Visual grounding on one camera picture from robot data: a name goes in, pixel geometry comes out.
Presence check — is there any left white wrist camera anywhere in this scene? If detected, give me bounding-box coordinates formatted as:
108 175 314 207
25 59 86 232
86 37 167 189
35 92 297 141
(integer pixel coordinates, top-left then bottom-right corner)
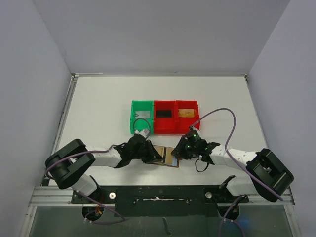
134 128 151 139

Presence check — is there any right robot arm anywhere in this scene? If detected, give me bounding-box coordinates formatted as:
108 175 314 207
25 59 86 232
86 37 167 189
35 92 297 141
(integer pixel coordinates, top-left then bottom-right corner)
171 130 294 202

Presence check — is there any red plastic bin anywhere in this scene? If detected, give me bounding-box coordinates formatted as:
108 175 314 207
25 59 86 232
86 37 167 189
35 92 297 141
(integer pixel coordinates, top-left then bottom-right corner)
154 100 175 134
175 100 199 134

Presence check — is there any middle red plastic bin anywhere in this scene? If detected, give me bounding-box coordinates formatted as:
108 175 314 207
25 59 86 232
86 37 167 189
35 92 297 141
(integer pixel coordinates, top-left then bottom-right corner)
154 100 175 134

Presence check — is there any right red plastic bin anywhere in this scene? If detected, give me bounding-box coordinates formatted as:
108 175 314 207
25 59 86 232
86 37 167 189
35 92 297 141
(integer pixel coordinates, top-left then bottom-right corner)
175 100 199 134

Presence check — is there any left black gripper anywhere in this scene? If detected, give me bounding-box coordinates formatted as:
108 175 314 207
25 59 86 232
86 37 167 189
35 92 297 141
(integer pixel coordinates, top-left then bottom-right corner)
131 139 162 163

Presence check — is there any green plastic bin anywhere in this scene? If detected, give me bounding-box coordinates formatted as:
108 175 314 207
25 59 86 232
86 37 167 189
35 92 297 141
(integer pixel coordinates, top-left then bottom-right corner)
130 100 154 134

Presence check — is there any gold card with black stripe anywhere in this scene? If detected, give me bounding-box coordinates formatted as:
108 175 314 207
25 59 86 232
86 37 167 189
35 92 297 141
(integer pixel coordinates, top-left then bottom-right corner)
164 147 174 165

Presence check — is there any gold card with grey stripe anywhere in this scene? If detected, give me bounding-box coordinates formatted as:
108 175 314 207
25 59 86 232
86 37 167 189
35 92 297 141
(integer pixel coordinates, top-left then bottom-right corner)
178 109 195 118

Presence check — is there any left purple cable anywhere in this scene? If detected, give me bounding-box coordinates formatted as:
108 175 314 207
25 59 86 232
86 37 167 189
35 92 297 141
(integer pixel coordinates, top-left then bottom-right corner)
45 118 152 225

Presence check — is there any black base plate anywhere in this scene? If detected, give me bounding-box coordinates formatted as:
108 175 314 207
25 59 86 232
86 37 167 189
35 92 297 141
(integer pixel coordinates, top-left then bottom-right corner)
71 184 247 218

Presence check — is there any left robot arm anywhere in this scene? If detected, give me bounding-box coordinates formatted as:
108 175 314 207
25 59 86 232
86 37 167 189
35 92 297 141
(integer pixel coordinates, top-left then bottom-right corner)
45 134 163 203

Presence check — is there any black card in red bin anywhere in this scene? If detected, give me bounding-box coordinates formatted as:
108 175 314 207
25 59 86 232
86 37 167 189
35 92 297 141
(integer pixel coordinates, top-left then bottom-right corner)
156 110 172 118

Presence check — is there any brown leather card holder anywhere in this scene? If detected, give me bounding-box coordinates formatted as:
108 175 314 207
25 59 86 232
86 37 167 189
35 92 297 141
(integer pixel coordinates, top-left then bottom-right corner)
150 146 181 168

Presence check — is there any silver card in green bin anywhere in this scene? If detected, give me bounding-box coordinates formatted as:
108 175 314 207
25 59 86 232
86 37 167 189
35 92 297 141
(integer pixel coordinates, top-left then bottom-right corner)
135 111 151 119

